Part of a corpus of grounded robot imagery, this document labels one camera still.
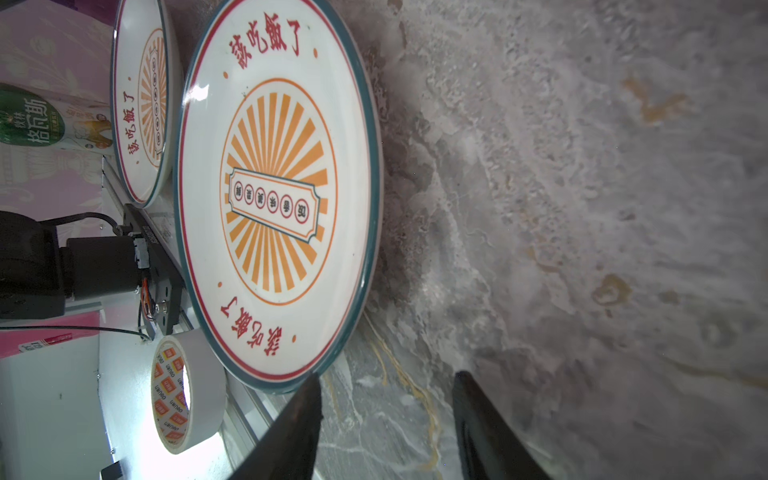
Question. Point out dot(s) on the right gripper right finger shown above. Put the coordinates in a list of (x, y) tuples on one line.
[(488, 448)]

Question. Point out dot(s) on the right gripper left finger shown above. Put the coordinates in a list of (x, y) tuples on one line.
[(289, 447)]

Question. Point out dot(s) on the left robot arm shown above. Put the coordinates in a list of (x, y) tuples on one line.
[(38, 275)]

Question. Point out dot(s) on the clear tape roll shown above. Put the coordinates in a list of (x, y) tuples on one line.
[(188, 391)]

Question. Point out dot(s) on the orange sunburst plate right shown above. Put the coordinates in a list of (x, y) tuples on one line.
[(278, 188)]

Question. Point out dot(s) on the orange sunburst plate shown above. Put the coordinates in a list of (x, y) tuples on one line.
[(278, 188), (146, 88)]

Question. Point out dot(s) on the orange sunburst plate left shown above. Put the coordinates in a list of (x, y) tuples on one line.
[(146, 88)]

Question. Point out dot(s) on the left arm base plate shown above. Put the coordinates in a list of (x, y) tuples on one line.
[(161, 284)]

